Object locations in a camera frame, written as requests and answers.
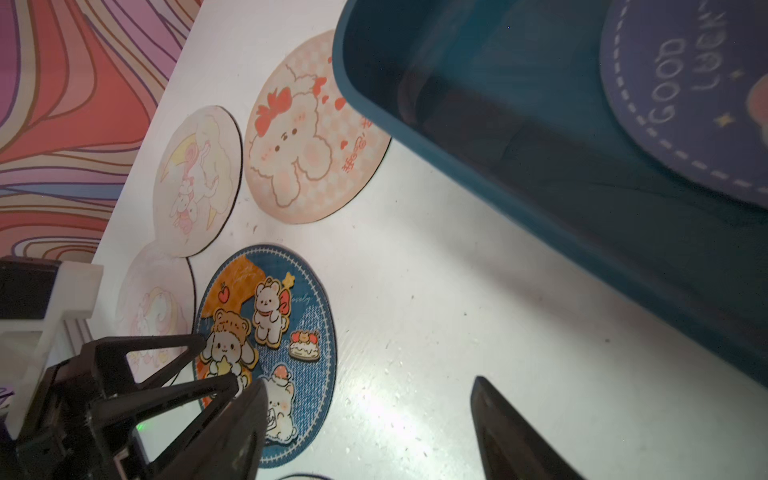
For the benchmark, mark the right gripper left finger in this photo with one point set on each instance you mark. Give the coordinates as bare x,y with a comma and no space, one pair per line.
225,441

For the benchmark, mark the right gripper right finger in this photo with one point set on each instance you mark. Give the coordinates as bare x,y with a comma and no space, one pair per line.
509,447

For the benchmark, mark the purple good luck bunny coaster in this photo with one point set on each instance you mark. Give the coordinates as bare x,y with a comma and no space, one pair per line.
687,80

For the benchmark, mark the teal plastic storage box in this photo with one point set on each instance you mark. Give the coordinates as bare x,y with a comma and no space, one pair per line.
507,99

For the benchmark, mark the pale pink unicorn coaster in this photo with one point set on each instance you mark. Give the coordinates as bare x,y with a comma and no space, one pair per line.
157,296

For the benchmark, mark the blue denim bears moon coaster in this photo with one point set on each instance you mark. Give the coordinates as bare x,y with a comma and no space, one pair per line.
266,319

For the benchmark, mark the pink checkered bear coaster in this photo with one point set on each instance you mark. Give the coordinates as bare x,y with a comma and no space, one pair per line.
307,151

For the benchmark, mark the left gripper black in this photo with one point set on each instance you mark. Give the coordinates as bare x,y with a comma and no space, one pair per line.
83,420

